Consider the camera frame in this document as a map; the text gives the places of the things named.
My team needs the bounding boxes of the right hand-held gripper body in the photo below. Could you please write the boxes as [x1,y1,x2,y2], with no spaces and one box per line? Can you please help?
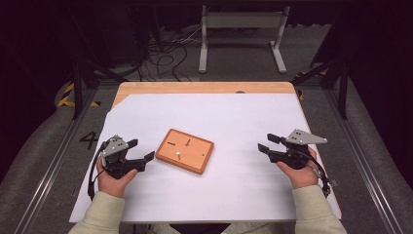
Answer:
[268,129,328,171]

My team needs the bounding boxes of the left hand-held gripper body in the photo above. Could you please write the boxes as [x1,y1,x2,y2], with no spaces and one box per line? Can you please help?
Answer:
[99,135,146,180]

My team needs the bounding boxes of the person's right hand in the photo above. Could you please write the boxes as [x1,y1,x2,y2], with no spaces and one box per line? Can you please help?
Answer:
[276,147,321,190]

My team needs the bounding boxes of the person's left hand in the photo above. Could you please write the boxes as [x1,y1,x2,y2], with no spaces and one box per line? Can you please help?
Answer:
[95,166,139,199]

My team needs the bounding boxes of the wooden tray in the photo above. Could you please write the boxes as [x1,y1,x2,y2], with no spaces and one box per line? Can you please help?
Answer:
[155,128,215,176]

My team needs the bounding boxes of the white sheet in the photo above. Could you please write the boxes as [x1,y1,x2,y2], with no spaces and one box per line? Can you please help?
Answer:
[68,93,343,225]

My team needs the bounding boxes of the black metal stand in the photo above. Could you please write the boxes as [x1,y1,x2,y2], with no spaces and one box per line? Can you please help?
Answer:
[71,57,129,121]
[290,57,351,121]

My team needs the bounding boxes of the yellow black hazard tape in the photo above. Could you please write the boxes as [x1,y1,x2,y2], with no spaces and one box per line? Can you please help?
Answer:
[56,82,101,108]

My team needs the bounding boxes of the person's legs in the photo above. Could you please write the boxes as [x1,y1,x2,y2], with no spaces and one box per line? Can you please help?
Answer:
[145,221,272,234]

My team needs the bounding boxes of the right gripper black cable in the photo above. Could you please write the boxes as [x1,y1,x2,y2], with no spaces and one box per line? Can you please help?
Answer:
[298,149,333,198]

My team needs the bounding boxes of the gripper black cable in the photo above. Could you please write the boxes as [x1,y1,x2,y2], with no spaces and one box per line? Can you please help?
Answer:
[87,141,109,201]
[298,149,333,198]

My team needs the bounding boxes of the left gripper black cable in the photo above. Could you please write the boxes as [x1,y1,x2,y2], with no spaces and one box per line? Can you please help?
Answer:
[87,141,109,201]

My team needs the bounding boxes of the aluminium floor rail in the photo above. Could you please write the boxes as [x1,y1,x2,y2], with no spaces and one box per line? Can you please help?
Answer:
[13,88,98,234]
[323,88,404,234]

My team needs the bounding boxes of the bundle of floor cables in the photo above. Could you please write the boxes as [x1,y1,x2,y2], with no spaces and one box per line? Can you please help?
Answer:
[135,27,210,83]

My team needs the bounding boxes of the white metal frame stand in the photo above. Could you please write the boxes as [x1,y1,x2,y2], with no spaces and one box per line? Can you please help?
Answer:
[198,4,291,75]

